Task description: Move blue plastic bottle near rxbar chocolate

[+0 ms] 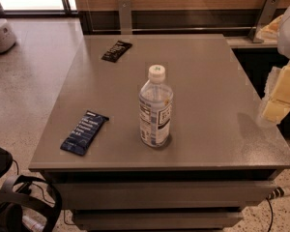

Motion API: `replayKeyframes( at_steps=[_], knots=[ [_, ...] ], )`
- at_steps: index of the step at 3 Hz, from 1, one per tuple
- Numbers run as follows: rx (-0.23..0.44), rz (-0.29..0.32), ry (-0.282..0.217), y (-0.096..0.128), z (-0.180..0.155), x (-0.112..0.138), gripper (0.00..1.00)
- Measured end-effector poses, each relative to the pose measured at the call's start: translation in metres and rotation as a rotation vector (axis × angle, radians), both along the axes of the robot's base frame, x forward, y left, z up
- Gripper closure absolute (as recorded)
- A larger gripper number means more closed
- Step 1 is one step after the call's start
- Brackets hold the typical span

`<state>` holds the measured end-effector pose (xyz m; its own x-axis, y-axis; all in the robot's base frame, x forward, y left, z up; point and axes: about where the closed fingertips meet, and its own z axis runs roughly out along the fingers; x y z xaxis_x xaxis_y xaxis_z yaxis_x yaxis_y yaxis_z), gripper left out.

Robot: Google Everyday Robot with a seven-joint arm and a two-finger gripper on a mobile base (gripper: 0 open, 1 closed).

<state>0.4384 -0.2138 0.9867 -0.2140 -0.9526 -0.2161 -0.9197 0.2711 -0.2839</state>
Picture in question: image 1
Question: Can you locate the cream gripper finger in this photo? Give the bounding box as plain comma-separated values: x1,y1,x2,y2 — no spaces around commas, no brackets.
261,63,290,124

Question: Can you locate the clear plastic water bottle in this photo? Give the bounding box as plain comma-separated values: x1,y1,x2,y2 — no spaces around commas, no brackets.
139,65,173,148

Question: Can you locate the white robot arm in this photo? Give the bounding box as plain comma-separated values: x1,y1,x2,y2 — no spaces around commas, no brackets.
260,6,290,125

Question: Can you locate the black rxbar chocolate wrapper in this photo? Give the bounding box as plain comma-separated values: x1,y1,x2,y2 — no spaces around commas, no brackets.
102,41,132,63

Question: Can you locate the blue rxbar wrapper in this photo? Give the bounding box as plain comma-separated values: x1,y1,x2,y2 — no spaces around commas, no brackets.
60,110,109,156

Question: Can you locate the grey drawer cabinet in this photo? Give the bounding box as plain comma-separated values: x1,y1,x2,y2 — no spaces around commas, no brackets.
29,35,290,232

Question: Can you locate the white power strip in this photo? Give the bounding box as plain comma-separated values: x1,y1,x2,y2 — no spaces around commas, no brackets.
268,186,290,200

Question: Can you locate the white round floor robot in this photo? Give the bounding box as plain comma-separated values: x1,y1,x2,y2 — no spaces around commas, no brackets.
0,18,16,53

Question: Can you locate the right metal wall bracket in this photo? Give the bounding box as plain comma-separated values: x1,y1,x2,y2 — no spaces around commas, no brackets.
248,0,280,44

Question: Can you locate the metal wall bracket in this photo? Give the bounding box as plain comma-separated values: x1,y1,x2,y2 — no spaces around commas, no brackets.
118,0,132,35
248,0,280,44

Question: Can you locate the black floor cable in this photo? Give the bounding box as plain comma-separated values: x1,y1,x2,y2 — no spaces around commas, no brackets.
266,197,275,232

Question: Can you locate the left metal wall bracket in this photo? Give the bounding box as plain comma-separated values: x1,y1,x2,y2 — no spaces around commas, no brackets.
118,0,132,35

